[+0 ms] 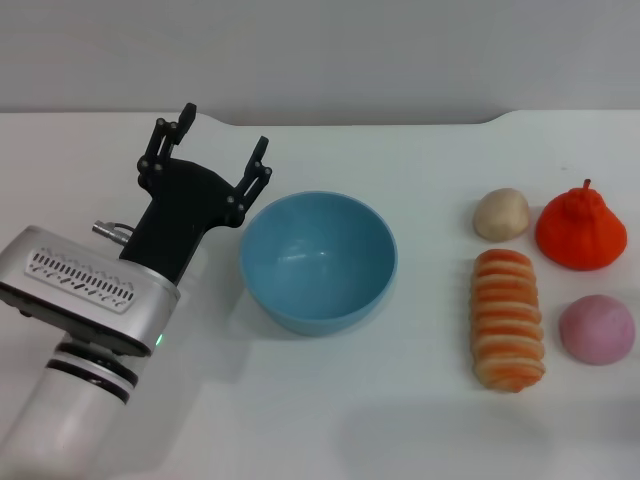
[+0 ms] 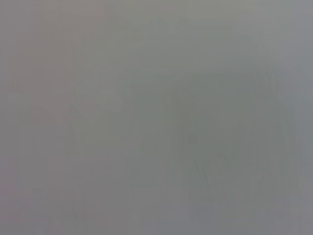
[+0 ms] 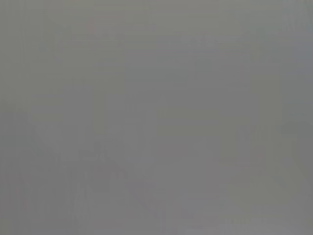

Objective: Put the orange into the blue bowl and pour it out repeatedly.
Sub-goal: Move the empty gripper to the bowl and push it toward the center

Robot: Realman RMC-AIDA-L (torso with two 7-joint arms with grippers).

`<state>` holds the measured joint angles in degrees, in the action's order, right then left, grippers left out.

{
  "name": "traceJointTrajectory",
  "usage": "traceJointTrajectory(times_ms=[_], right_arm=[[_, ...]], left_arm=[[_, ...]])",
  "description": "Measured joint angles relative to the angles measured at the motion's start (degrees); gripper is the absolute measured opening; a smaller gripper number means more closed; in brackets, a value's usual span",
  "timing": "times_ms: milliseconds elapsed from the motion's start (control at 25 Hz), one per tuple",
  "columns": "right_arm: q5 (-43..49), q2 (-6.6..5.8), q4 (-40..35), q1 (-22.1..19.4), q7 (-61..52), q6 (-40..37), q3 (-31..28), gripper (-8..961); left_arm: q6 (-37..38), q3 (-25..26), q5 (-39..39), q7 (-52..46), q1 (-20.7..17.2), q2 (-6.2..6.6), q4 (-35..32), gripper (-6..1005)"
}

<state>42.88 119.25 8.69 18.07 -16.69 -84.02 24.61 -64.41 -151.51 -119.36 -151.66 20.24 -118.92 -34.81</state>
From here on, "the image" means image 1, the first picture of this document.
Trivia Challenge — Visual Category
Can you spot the orange toy fruit with stem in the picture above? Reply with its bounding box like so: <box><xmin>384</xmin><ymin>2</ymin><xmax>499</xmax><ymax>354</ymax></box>
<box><xmin>534</xmin><ymin>178</ymin><xmax>629</xmax><ymax>273</ymax></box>

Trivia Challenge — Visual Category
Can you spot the beige round bun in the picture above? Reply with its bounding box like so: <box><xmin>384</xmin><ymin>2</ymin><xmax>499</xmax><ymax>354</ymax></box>
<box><xmin>472</xmin><ymin>187</ymin><xmax>531</xmax><ymax>243</ymax></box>

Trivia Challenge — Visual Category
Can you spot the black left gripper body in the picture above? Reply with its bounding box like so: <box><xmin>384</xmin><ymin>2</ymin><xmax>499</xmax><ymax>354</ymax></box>
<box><xmin>118</xmin><ymin>158</ymin><xmax>236</xmax><ymax>287</ymax></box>

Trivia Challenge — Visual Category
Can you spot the blue bowl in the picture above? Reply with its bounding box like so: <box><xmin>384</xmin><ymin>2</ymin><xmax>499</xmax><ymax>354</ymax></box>
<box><xmin>239</xmin><ymin>190</ymin><xmax>399</xmax><ymax>337</ymax></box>

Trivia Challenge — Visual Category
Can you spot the left arm connector cable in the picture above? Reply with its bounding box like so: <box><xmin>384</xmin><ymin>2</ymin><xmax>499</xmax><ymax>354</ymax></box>
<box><xmin>91</xmin><ymin>219</ymin><xmax>137</xmax><ymax>247</ymax></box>

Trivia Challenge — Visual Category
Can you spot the pink round bun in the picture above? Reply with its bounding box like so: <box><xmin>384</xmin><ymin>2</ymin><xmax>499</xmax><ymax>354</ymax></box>
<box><xmin>558</xmin><ymin>294</ymin><xmax>637</xmax><ymax>368</ymax></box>

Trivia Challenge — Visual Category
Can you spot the orange striped bread loaf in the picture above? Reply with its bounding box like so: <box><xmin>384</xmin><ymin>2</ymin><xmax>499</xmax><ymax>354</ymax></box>
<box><xmin>468</xmin><ymin>248</ymin><xmax>547</xmax><ymax>394</ymax></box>

